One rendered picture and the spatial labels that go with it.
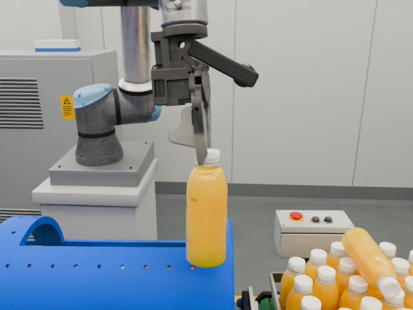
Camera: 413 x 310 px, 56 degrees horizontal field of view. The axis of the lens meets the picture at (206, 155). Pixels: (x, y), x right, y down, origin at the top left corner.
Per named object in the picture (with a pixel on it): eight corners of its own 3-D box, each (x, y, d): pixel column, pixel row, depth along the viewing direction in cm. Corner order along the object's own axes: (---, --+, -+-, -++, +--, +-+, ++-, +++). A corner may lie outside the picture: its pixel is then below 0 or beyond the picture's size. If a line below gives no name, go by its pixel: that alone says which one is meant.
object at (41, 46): (41, 51, 245) (40, 39, 242) (80, 51, 246) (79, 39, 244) (35, 53, 233) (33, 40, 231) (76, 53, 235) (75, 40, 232)
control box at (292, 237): (273, 239, 117) (275, 208, 113) (340, 240, 116) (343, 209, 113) (278, 258, 107) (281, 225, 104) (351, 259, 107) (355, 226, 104)
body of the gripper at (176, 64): (165, 107, 66) (159, 35, 65) (214, 104, 65) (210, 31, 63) (153, 109, 59) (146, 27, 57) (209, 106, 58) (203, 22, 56)
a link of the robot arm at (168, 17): (209, 3, 63) (202, -11, 55) (211, 32, 63) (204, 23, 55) (165, 8, 64) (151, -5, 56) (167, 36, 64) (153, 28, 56)
